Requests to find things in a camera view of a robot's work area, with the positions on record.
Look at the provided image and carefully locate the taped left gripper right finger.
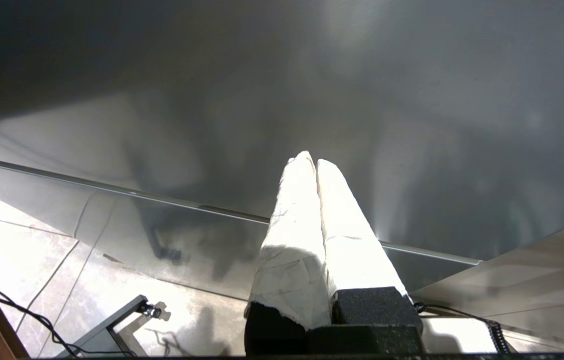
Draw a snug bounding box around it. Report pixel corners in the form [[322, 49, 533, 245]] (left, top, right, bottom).
[[316, 159, 424, 332]]

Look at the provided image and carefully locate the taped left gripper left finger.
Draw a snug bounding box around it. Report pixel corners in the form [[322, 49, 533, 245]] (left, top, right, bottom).
[[243, 151, 333, 356]]

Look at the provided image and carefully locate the small caster wheel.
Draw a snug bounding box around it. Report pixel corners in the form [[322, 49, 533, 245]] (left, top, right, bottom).
[[139, 302, 163, 321]]

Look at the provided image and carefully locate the stainless steel appliance front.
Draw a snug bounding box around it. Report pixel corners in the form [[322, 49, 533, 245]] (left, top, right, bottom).
[[0, 0, 564, 301]]

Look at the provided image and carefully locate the grey table leg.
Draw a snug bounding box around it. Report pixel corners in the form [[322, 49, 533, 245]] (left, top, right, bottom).
[[54, 294, 155, 359]]

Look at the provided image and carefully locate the black coiled cable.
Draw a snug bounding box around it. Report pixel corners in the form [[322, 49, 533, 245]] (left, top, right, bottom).
[[413, 301, 513, 355]]

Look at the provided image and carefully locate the thin black floor cable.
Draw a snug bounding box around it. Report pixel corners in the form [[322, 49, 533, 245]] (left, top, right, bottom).
[[0, 286, 135, 358]]

